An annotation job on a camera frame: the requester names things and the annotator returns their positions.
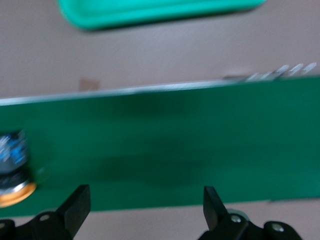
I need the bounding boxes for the brown tape piece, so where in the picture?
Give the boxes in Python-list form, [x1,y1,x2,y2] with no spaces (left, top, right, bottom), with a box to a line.
[79,79,101,91]

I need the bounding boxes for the yellow push button switch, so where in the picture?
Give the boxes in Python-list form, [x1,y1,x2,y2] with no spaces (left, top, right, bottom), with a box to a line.
[0,129,38,209]

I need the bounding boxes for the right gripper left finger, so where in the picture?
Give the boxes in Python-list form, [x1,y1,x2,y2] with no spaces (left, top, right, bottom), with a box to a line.
[0,184,91,240]

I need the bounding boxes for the green conveyor belt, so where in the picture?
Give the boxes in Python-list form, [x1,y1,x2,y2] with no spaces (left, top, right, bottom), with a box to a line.
[0,62,320,218]

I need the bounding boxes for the green plastic tray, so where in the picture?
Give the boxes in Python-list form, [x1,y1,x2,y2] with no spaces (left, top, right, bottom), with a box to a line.
[57,0,268,31]

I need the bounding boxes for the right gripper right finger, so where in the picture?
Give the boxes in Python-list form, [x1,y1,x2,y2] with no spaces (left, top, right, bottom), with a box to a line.
[199,186,303,240]

